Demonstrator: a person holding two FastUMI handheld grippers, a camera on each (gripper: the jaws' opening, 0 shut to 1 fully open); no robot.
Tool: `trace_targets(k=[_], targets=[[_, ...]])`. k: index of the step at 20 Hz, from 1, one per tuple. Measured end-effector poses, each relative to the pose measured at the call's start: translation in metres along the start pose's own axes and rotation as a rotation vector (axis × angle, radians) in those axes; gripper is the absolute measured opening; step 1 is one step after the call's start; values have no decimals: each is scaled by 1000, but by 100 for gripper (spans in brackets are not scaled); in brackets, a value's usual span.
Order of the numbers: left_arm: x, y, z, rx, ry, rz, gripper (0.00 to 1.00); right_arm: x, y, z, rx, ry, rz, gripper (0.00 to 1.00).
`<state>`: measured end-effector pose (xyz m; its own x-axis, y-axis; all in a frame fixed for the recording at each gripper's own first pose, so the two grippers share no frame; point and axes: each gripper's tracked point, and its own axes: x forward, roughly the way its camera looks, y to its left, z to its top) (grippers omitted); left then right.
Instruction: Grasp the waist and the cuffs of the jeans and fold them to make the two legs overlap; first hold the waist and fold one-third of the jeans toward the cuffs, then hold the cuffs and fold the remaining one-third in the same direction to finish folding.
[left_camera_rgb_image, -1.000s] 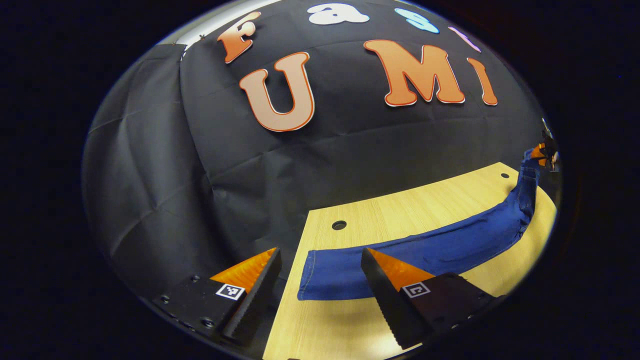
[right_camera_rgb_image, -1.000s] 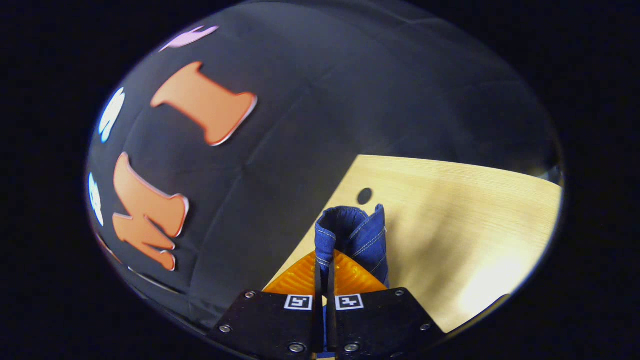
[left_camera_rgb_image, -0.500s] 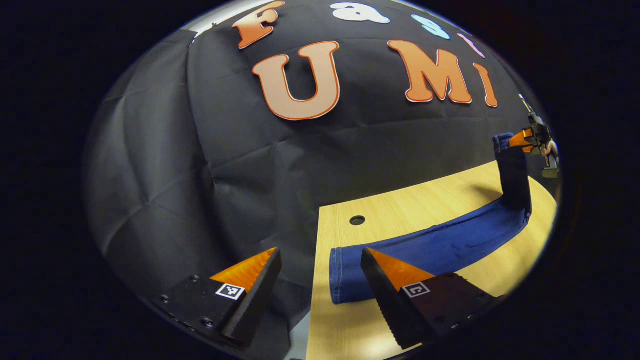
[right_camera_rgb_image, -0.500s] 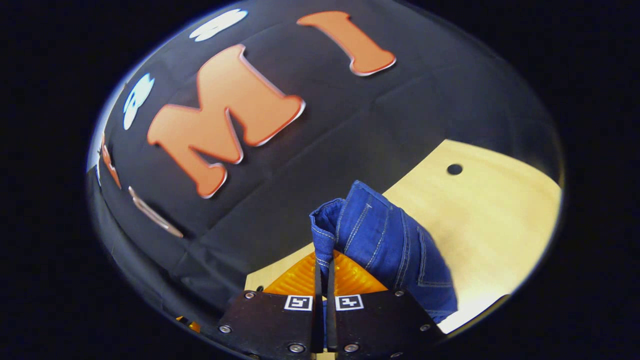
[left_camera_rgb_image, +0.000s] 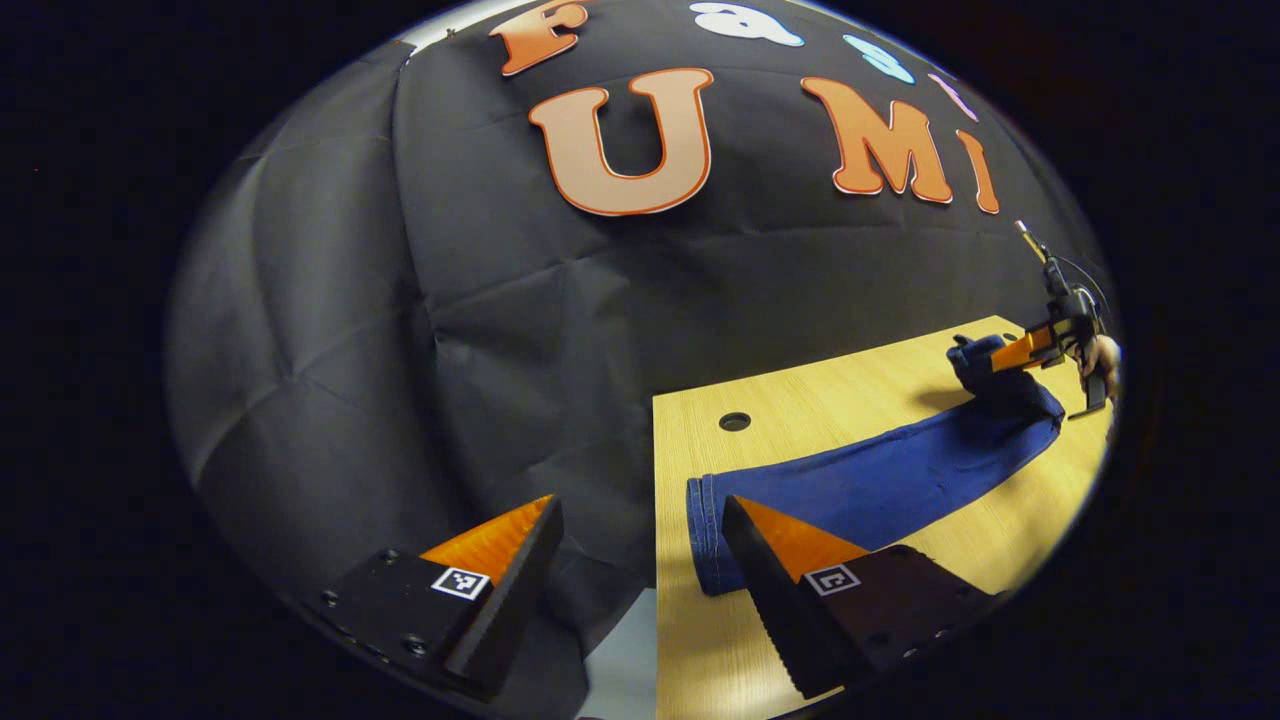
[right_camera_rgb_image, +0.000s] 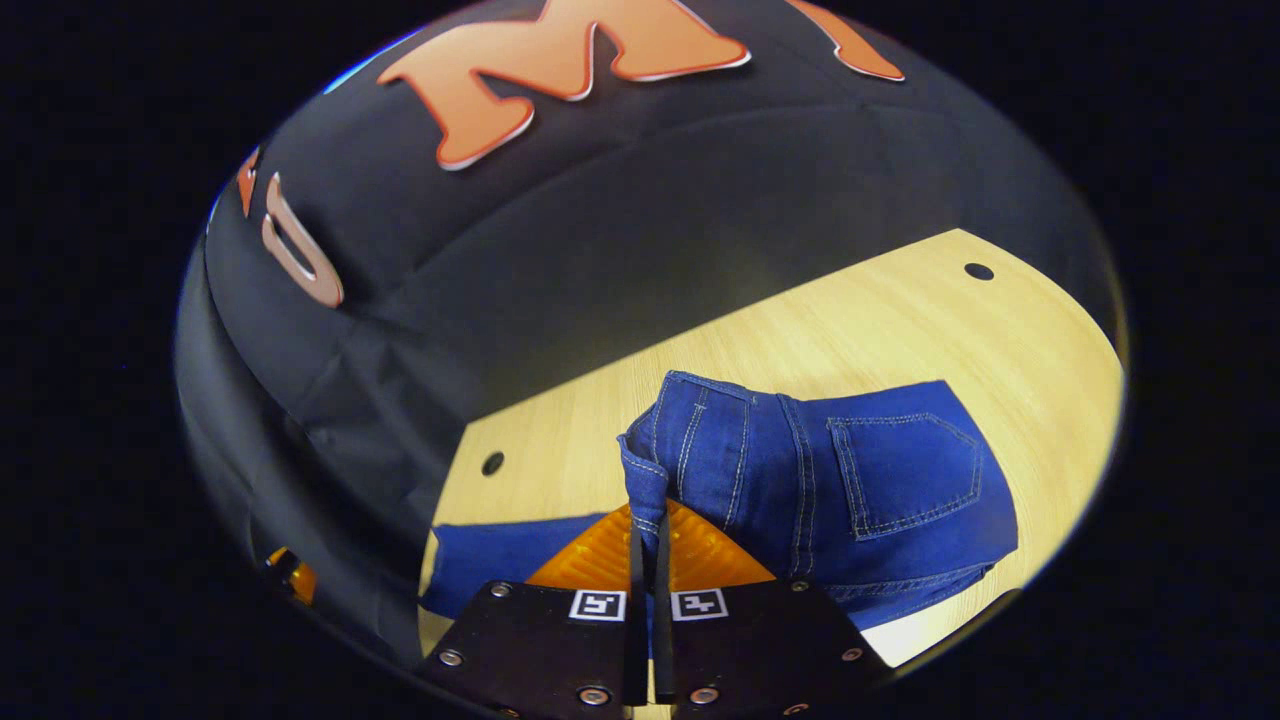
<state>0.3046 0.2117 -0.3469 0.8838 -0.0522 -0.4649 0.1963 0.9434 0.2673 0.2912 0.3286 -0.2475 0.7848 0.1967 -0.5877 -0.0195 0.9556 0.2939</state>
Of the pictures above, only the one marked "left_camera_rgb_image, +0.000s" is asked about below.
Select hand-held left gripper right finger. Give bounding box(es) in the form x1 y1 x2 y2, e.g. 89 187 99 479
722 495 1006 701

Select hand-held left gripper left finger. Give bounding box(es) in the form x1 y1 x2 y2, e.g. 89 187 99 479
318 495 564 701

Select blue jeans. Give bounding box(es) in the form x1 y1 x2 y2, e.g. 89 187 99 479
686 335 1066 597

